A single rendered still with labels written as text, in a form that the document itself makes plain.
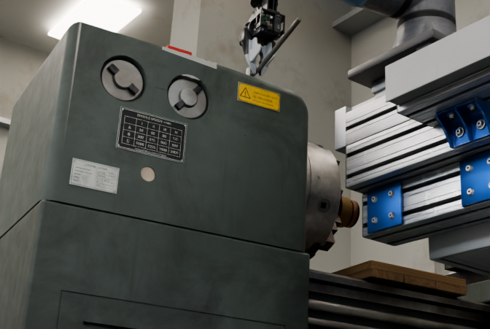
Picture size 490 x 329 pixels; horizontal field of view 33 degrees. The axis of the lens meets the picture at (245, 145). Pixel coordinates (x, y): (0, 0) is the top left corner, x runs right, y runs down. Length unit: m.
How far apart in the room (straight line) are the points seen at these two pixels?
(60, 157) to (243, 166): 0.40
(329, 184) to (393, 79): 0.65
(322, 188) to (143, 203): 0.53
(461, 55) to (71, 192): 0.76
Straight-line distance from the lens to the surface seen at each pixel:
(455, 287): 2.16
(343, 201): 2.18
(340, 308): 1.95
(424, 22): 1.64
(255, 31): 2.08
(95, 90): 1.69
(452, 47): 1.35
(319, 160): 2.04
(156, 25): 9.80
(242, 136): 1.80
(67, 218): 1.59
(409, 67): 1.40
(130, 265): 1.61
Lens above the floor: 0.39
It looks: 23 degrees up
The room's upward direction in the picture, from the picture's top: 3 degrees clockwise
